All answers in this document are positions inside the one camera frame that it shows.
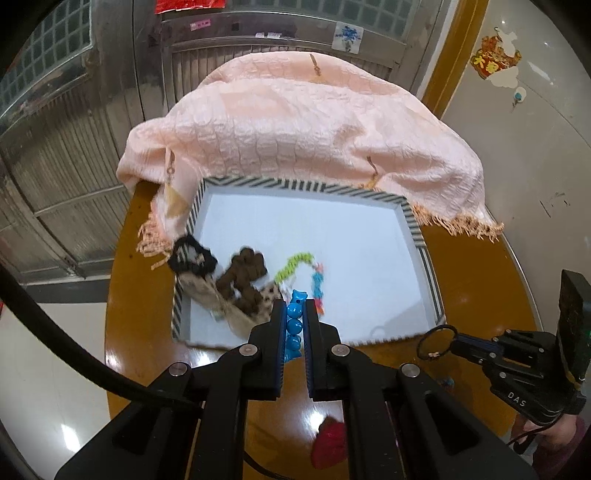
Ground striped rim white tray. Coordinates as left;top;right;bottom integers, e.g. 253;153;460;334
172;175;448;348

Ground blue white door sticker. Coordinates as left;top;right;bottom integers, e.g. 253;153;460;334
331;22;365;52

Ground pink fringed cloth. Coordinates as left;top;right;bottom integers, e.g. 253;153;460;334
116;52;505;273

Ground black hair tie with charm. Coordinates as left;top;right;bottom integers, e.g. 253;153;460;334
418;324;459;361

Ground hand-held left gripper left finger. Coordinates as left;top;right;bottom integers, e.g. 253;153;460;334
54;299;287;480

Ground red gold wall decoration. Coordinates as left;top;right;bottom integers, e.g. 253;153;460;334
471;28;525;88

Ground red bow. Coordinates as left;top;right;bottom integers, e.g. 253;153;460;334
310;415;348;468

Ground thick black cable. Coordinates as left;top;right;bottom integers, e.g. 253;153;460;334
0;263;204;411

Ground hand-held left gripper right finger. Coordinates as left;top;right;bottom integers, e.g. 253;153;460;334
302;299;539;480

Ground green blue pink bead bracelet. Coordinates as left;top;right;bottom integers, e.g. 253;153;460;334
273;251;326;317

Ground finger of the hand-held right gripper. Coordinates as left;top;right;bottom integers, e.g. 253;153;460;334
455;330;557;356
450;345;509;374

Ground wooden door frame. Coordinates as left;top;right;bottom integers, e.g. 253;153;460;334
422;0;490;125

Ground leopard print bow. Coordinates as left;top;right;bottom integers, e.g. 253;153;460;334
256;281;283;319

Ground black scrunchie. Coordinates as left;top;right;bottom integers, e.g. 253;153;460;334
167;234;218;277

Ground red paper strip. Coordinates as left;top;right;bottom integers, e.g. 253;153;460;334
154;0;227;14

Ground brown scrunchie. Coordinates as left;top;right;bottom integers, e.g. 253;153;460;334
216;247;269;319

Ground beige bow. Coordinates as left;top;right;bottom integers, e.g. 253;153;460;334
178;272;259;340

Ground person's right forearm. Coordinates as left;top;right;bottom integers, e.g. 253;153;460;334
531;413;591;467

